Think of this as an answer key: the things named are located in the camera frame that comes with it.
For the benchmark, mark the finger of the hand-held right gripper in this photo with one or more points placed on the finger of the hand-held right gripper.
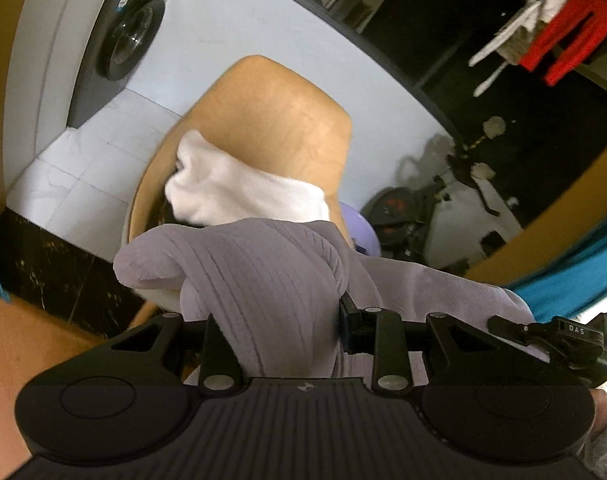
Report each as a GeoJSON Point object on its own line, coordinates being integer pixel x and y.
{"type": "Point", "coordinates": [513, 329]}

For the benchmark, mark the red pants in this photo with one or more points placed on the red pants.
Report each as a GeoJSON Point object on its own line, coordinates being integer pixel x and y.
{"type": "Point", "coordinates": [568, 30]}

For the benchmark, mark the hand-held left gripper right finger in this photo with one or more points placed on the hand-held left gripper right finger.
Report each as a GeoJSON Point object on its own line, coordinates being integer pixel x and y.
{"type": "Point", "coordinates": [347, 327]}

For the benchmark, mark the white hanging garment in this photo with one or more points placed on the white hanging garment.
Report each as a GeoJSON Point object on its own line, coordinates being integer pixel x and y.
{"type": "Point", "coordinates": [513, 30]}

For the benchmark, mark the orange curtain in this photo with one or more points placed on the orange curtain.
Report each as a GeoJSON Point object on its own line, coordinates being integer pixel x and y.
{"type": "Point", "coordinates": [573, 200]}

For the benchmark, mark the person's right forearm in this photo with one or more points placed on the person's right forearm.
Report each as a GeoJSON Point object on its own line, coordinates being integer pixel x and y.
{"type": "Point", "coordinates": [606, 455]}

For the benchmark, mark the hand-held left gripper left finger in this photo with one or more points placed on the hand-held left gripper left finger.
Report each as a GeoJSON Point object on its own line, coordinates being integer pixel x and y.
{"type": "Point", "coordinates": [216, 347]}

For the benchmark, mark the teal curtain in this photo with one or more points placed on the teal curtain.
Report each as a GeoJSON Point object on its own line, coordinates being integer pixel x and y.
{"type": "Point", "coordinates": [573, 280]}

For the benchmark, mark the lavender pajama top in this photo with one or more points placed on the lavender pajama top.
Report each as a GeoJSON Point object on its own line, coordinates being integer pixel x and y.
{"type": "Point", "coordinates": [263, 280]}

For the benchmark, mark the purple plastic tub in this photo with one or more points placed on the purple plastic tub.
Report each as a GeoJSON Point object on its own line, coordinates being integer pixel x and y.
{"type": "Point", "coordinates": [363, 232]}

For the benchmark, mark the grey washing machine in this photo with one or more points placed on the grey washing machine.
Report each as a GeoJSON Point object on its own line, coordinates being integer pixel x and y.
{"type": "Point", "coordinates": [98, 75]}

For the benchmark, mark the person's right hand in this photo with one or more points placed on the person's right hand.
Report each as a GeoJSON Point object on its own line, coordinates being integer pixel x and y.
{"type": "Point", "coordinates": [603, 410]}

